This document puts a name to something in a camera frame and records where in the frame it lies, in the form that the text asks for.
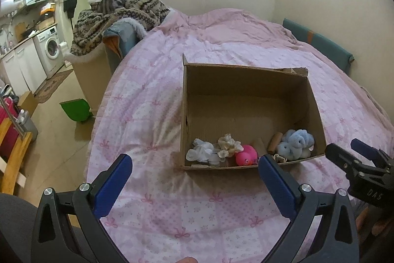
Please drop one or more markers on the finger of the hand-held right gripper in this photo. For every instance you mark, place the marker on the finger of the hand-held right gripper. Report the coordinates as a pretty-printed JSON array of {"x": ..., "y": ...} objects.
[
  {"x": 366, "y": 149},
  {"x": 341, "y": 156}
]

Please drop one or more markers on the beige armchair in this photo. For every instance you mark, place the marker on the beige armchair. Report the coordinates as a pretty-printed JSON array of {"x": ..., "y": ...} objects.
[{"x": 89, "y": 78}]

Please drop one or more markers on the teal headboard cushion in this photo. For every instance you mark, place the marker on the teal headboard cushion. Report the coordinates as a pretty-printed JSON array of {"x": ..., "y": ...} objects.
[{"x": 320, "y": 41}]

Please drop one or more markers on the white kitchen cabinet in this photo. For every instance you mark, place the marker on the white kitchen cabinet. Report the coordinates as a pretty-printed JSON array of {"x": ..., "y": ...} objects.
[{"x": 21, "y": 65}]

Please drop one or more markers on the cream scrunchie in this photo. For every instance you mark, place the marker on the cream scrunchie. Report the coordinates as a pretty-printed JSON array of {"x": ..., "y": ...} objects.
[{"x": 229, "y": 144}]

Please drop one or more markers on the white washing machine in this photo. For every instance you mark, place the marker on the white washing machine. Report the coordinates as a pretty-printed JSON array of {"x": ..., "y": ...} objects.
[{"x": 49, "y": 50}]

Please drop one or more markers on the small cardboard box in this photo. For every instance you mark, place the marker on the small cardboard box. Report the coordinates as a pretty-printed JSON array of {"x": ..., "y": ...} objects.
[{"x": 27, "y": 101}]

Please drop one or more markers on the grey bin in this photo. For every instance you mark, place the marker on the grey bin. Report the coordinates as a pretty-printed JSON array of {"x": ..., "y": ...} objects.
[{"x": 29, "y": 127}]

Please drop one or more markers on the red suitcase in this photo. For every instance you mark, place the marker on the red suitcase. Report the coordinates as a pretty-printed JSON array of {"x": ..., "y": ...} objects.
[{"x": 7, "y": 118}]

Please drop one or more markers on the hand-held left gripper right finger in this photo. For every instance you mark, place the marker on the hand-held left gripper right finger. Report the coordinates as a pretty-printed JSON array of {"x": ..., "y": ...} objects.
[{"x": 277, "y": 186}]

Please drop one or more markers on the black hanging garment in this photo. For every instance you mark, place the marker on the black hanging garment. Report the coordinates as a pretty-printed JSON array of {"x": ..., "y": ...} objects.
[{"x": 70, "y": 2}]

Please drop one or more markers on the green dustpan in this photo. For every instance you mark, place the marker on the green dustpan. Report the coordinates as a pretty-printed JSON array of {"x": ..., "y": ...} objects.
[{"x": 75, "y": 110}]

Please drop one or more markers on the light blue plush toy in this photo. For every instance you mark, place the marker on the light blue plush toy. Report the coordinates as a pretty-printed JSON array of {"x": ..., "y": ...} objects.
[{"x": 294, "y": 142}]

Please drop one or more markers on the brown patterned blanket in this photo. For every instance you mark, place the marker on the brown patterned blanket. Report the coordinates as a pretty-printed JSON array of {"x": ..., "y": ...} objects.
[{"x": 101, "y": 22}]

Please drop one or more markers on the brown patterned rug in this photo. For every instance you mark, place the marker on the brown patterned rug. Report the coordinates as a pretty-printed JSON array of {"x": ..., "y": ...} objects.
[{"x": 52, "y": 85}]

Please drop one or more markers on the pink rubber toy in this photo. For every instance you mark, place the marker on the pink rubber toy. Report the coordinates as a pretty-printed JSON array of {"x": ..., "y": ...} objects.
[{"x": 246, "y": 155}]

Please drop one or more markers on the teal jacket with fur hood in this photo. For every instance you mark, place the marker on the teal jacket with fur hood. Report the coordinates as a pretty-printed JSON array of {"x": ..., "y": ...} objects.
[{"x": 123, "y": 38}]

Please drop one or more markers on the wooden chair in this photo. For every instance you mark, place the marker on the wooden chair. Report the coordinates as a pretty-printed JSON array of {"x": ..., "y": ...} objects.
[{"x": 15, "y": 158}]

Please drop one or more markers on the curved metal tube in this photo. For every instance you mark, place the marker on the curved metal tube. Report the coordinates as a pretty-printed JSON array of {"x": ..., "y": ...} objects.
[{"x": 12, "y": 118}]

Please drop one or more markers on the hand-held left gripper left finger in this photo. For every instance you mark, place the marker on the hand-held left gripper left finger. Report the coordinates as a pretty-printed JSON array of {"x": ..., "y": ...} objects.
[{"x": 112, "y": 186}]

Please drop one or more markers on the person's grey trouser leg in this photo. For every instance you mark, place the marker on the person's grey trouser leg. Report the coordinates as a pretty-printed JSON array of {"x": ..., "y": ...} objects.
[{"x": 18, "y": 226}]

